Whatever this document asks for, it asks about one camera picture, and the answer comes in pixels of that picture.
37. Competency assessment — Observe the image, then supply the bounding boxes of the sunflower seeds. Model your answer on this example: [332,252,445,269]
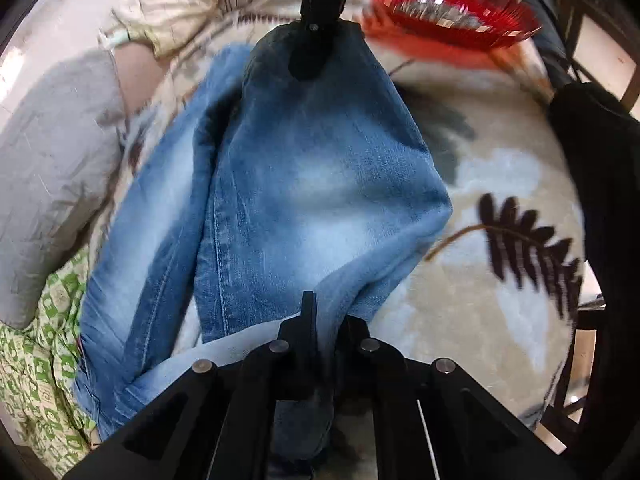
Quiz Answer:
[392,0,489,32]

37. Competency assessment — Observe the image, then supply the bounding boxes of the green patterned cloth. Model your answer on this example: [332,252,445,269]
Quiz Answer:
[1,247,99,479]

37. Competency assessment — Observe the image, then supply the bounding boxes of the red glass bowl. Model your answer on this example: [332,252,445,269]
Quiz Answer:
[360,0,541,58]

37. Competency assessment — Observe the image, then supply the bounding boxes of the blue denim jeans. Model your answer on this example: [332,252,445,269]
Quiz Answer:
[71,22,454,461]

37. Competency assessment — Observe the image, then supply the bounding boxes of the cream satin pillow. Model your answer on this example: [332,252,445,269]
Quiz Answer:
[96,0,302,59]

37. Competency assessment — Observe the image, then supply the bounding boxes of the pink pillow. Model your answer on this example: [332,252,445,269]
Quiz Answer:
[114,42,170,116]

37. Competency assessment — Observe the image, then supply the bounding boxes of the leaf patterned cream blanket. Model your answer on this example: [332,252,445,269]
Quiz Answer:
[92,0,582,426]

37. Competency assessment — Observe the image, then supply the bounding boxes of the grey quilted pillow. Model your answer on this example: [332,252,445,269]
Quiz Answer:
[1,49,126,330]

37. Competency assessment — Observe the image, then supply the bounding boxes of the dark wooden stool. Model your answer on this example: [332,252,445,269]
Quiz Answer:
[558,0,639,118]

